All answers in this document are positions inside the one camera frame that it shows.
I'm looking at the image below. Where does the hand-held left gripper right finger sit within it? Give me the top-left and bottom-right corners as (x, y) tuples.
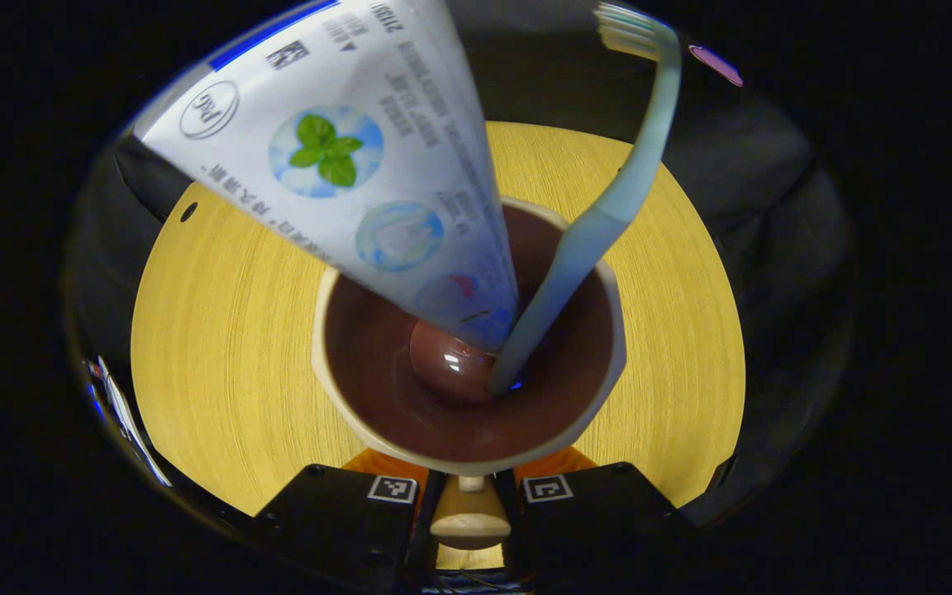
(493, 446), (692, 584)

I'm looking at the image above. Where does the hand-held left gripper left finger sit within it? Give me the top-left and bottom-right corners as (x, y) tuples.
(255, 447), (449, 593)

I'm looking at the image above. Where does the beige cup with brown inside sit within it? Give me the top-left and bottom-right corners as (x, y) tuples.
(311, 196), (627, 551)

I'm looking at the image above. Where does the pale green toothbrush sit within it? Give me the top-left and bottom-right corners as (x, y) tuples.
(488, 2), (683, 396)

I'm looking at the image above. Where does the white toothpaste tube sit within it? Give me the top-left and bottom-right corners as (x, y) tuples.
(133, 0), (521, 353)

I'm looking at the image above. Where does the wooden desktop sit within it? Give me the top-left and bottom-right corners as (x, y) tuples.
(131, 121), (747, 571)

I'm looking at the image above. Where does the white side table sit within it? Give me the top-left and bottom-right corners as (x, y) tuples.
(83, 355), (173, 488)

